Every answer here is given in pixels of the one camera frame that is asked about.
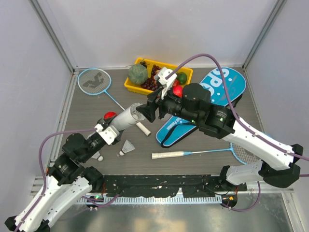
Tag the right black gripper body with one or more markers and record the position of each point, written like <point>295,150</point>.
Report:
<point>171,105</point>

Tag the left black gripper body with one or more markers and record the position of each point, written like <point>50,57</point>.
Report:
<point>96,144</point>

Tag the white shuttlecock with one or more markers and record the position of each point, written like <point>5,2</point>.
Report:
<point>136,114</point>
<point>127,147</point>
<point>97,156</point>

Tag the white shuttlecock tube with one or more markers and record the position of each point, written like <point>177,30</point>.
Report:
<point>125,120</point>

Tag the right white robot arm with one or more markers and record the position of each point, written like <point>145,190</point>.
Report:
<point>277,161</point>

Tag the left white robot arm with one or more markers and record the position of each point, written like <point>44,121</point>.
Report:
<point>67,180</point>

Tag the red apple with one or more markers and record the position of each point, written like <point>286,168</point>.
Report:
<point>177,90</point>

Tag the blue racket cover bag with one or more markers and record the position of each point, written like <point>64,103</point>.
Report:
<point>176,128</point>

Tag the dark purple grape bunch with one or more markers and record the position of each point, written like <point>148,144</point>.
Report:
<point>150,83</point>

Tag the red tomato ball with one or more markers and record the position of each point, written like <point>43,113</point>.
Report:
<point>110,115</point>

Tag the green lime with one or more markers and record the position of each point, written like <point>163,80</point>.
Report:
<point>182,78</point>

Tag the green melon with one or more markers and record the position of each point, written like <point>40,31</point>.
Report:
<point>137,74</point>

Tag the yellow plastic fruit bin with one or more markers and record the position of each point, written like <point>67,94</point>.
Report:
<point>137,88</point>

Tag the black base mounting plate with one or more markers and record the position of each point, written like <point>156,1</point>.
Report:
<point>163,186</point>

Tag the blue racket top left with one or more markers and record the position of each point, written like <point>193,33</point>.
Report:
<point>95,81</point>

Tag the blue racket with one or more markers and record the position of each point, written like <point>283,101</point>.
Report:
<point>240,154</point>
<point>95,81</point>

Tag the blue racket bottom right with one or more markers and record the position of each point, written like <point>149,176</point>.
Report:
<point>240,154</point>

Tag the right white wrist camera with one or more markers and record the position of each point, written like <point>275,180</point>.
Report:
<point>166,78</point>

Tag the white slotted cable duct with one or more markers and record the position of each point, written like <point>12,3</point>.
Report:
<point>178,199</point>

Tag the aluminium frame post left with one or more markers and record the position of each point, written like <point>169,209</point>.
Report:
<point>52,34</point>

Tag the aluminium frame post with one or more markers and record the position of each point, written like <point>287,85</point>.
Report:
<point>277,8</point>
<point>52,34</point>

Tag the aluminium frame post right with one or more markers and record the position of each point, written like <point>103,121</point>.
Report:
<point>277,8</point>

